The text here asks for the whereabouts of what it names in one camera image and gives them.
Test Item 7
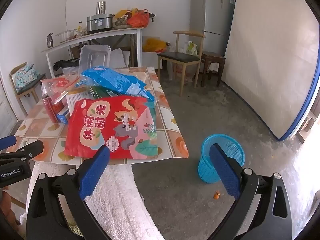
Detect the clear plastic container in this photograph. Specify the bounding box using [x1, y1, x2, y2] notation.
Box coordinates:
[79, 44, 111, 74]

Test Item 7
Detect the green plastic bottle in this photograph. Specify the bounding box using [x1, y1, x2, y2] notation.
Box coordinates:
[86, 86, 119, 99]

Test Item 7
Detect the floral cushion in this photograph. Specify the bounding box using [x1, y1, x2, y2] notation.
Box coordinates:
[14, 64, 40, 90]

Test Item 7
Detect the grey refrigerator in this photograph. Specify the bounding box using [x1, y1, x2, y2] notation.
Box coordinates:
[189, 0, 234, 56]

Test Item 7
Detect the blue white small box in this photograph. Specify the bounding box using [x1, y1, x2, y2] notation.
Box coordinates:
[56, 106, 70, 125]

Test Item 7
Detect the blue waste basket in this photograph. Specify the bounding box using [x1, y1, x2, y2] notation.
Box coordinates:
[197, 134, 245, 184]

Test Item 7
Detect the clear red printed bag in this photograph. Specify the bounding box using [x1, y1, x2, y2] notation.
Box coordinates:
[41, 74, 80, 104]

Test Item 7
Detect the steel cup holder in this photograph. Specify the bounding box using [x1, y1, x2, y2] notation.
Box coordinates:
[96, 1, 106, 15]

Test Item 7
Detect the wooden chair with cushion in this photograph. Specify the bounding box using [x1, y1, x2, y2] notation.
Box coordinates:
[9, 62, 46, 116]

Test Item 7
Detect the small steel canister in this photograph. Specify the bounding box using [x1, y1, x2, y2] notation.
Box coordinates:
[47, 33, 54, 48]

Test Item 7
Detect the red drink can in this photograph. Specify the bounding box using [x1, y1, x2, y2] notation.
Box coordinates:
[42, 94, 63, 123]

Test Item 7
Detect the white yellow medicine box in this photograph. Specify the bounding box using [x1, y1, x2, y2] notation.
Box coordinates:
[66, 87, 93, 115]

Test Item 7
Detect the black bag under table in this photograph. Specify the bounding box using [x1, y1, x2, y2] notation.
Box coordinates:
[53, 59, 79, 71]

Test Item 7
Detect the patterned tablecloth table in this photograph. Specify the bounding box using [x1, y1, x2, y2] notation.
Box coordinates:
[6, 67, 189, 165]

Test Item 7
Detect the steel rice cooker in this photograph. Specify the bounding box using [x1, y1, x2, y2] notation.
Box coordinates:
[87, 14, 113, 34]

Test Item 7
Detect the white mattress blue edge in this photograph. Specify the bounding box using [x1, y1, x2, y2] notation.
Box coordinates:
[222, 0, 319, 141]

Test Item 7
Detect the white sack under table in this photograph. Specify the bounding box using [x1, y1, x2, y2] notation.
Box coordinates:
[110, 48, 130, 68]

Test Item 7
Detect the wooden chair dark seat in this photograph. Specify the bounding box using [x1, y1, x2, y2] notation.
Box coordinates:
[157, 30, 205, 96]

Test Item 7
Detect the red snack bag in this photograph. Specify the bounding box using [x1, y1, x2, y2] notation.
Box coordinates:
[65, 95, 158, 160]

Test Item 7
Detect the orange peel on floor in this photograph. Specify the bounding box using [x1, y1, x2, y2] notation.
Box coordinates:
[213, 191, 220, 199]

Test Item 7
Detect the blue snack bag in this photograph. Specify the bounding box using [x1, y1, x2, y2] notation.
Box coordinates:
[75, 66, 155, 101]

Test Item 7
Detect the orange plastic bag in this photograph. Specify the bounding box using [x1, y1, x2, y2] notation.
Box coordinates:
[127, 8, 149, 28]

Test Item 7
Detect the dark wooden stool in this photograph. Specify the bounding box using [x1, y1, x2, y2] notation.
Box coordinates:
[201, 51, 226, 87]

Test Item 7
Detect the yellow bag under table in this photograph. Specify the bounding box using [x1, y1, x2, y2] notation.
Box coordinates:
[143, 37, 170, 53]

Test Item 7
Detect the white side table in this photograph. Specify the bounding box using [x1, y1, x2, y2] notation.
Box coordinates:
[43, 28, 144, 78]

